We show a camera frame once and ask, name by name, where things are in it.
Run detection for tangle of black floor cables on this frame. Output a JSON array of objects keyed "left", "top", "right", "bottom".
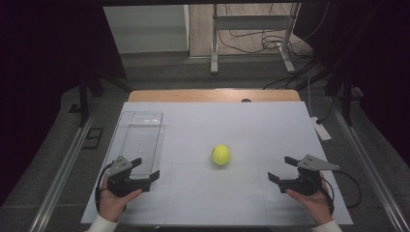
[{"left": 217, "top": 3, "right": 331, "bottom": 91}]

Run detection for metal floor rail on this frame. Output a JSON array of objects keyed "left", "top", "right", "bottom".
[
  {"left": 330, "top": 96, "right": 410, "bottom": 232},
  {"left": 28, "top": 105, "right": 98, "bottom": 232}
]

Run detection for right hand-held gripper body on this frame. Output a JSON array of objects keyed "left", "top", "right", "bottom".
[{"left": 278, "top": 154, "right": 341, "bottom": 197}]

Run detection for black plug cable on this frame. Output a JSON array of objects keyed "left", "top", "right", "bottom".
[{"left": 315, "top": 96, "right": 335, "bottom": 126}]

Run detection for white metal stand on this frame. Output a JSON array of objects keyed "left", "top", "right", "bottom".
[{"left": 210, "top": 3, "right": 302, "bottom": 75}]

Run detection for white board sheet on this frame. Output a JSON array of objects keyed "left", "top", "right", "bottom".
[{"left": 80, "top": 101, "right": 354, "bottom": 226}]

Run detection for yellow tennis ball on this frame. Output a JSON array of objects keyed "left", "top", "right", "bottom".
[{"left": 211, "top": 144, "right": 232, "bottom": 166}]

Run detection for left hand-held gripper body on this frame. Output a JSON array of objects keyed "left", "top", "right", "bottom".
[{"left": 105, "top": 155, "right": 153, "bottom": 198}]

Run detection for dark curtain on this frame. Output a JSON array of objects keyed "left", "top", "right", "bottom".
[
  {"left": 293, "top": 0, "right": 410, "bottom": 160},
  {"left": 0, "top": 0, "right": 128, "bottom": 207}
]

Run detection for person's right hand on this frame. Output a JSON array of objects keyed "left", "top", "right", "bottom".
[{"left": 285, "top": 172, "right": 335, "bottom": 226}]

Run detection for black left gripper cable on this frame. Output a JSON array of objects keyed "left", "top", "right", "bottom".
[{"left": 94, "top": 162, "right": 114, "bottom": 214}]

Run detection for person's left hand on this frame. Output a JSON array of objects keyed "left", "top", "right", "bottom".
[{"left": 98, "top": 175, "right": 143, "bottom": 223}]

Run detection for white cabinet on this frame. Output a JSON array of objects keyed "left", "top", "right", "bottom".
[{"left": 102, "top": 4, "right": 190, "bottom": 54}]

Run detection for white power strip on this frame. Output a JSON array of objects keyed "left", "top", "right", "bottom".
[{"left": 309, "top": 116, "right": 333, "bottom": 142}]

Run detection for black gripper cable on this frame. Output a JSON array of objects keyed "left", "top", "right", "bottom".
[
  {"left": 94, "top": 162, "right": 114, "bottom": 214},
  {"left": 322, "top": 169, "right": 363, "bottom": 217}
]

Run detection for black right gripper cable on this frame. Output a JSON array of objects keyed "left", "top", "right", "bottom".
[{"left": 322, "top": 169, "right": 363, "bottom": 217}]

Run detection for black stand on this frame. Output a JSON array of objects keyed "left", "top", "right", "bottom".
[
  {"left": 296, "top": 69, "right": 356, "bottom": 128},
  {"left": 68, "top": 72, "right": 133, "bottom": 129}
]

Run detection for clear plastic tray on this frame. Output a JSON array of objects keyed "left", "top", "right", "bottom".
[{"left": 110, "top": 110, "right": 166, "bottom": 180}]

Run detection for white power cable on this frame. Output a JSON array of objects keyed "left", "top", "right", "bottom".
[{"left": 307, "top": 75, "right": 315, "bottom": 119}]

